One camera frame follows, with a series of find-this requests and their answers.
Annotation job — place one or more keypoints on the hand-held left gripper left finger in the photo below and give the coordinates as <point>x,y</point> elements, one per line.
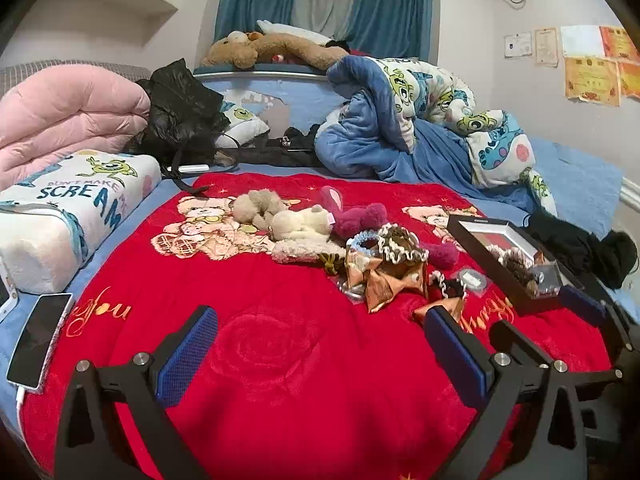
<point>187,355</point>

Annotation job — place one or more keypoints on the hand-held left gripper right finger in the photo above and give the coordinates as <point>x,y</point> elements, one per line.
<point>457,355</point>

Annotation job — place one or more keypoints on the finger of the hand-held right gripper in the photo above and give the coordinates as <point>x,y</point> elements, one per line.
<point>520,342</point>
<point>582,304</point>

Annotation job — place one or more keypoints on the black scrunchie white lace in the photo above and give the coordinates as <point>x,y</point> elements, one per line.
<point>447,285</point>

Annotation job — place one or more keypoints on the orange brown snack packet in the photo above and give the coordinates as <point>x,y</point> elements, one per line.
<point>357,267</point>
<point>539,259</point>
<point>440,310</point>
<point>395,285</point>

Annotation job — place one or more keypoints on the black shallow box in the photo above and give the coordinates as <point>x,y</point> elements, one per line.
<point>465,237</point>

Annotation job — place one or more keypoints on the blue lace scrunchie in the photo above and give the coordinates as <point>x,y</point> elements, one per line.
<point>357,242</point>

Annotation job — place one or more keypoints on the white fluffy plush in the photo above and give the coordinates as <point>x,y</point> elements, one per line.
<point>300,252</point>

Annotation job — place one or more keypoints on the cream plush toy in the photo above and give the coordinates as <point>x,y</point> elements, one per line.
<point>300,222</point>

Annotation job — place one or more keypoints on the pink plush bear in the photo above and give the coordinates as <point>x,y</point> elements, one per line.
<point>350,215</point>

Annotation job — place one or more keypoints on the clear bag with dark item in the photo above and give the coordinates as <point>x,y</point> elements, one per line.
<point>547,277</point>

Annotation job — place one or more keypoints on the black garment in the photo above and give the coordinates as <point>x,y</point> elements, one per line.
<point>570,250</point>

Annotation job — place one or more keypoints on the brown fuzzy scrunchie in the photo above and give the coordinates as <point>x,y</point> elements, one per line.
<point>517,270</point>

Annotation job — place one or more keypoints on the large badge in clear bag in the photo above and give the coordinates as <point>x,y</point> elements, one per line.
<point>472,278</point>

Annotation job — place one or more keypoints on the red printed blanket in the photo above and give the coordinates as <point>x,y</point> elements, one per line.
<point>280,360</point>

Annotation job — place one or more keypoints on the brown scrunchie cream lace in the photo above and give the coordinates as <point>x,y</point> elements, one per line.
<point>400,245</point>

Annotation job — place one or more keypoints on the smartphone with white case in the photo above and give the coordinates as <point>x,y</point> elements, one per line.
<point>40,340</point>

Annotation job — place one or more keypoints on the tan plush toy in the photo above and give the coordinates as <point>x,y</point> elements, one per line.
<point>257,207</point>

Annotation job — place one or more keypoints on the white printed foam pillow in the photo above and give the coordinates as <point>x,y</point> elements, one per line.
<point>75,210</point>

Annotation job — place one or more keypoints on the white stick device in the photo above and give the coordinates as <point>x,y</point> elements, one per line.
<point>192,168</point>

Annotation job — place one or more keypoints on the white flat device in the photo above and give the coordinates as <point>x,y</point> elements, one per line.
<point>5,290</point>

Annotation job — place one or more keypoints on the small monster print pillow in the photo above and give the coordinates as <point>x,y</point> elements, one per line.
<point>240,115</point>

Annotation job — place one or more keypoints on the blue monster print quilt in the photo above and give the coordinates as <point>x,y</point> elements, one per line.
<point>360,125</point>

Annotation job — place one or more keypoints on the black puffer jacket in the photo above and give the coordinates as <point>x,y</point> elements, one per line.
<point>175,105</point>

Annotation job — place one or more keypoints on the cream certificate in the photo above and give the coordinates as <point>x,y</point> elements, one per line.
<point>546,46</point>

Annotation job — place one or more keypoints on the white paper certificate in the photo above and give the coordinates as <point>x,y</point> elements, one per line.
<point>580,40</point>

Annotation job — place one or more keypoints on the white framed certificate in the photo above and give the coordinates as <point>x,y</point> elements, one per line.
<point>518,45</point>

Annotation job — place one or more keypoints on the blue curved headboard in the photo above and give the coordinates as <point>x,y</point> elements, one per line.
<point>290,100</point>

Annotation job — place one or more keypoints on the pink folded quilt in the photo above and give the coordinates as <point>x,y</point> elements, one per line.
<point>65,105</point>

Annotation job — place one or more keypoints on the brown teddy bear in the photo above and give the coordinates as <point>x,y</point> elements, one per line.
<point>280,47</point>

